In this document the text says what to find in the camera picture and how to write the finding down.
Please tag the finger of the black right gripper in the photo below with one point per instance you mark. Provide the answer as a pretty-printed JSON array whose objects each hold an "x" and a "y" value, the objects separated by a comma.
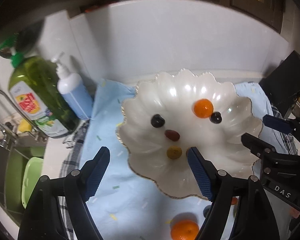
[
  {"x": 287, "y": 126},
  {"x": 263, "y": 150}
]

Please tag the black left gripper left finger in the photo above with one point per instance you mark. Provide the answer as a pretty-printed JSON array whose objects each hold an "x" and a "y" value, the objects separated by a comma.
[{"x": 79, "y": 186}]

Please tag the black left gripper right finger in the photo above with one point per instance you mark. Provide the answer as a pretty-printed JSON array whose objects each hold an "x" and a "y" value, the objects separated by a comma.
[{"x": 252, "y": 219}]

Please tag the dark purple grape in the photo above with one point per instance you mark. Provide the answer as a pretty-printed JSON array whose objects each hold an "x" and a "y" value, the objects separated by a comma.
[{"x": 216, "y": 118}]

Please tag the orange tangerine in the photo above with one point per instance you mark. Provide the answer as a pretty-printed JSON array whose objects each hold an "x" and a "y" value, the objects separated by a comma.
[
  {"x": 203, "y": 108},
  {"x": 184, "y": 230}
]

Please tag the yellow-brown spotted small fruit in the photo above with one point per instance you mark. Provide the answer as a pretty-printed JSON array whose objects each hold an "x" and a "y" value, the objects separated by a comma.
[{"x": 174, "y": 152}]

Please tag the small dark blueberry grape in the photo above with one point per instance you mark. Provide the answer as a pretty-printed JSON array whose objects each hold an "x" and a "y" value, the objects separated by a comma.
[{"x": 157, "y": 121}]

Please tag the large green citrus fruit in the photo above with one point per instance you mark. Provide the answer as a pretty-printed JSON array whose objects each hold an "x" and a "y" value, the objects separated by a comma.
[{"x": 234, "y": 213}]

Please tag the dark plum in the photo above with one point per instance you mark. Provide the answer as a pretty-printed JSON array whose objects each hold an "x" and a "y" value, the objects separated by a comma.
[{"x": 206, "y": 211}]

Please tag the chrome kitchen faucet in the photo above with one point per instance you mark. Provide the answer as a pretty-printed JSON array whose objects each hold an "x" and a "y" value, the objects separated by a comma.
[{"x": 10, "y": 138}]

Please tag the green plastic basin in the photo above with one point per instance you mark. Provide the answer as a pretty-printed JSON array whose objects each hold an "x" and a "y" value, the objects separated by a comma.
[{"x": 32, "y": 174}]

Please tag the light blue cloth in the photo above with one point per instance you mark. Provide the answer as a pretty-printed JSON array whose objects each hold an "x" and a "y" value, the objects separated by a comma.
[{"x": 127, "y": 206}]

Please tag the black knife block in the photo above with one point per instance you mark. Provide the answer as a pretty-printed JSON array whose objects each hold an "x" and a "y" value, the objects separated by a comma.
[{"x": 282, "y": 85}]

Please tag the yellow sponge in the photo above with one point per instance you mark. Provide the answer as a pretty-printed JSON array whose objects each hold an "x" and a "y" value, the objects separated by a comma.
[{"x": 24, "y": 126}]

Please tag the blue white pump bottle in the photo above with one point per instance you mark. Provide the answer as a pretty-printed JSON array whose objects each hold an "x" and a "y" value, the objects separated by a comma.
[{"x": 71, "y": 87}]

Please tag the white scalloped ceramic bowl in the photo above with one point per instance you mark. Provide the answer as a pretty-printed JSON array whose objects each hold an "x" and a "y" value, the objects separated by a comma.
[{"x": 173, "y": 97}]

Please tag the green dish soap bottle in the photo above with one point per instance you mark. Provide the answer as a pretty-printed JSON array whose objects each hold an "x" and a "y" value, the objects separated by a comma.
[{"x": 33, "y": 87}]

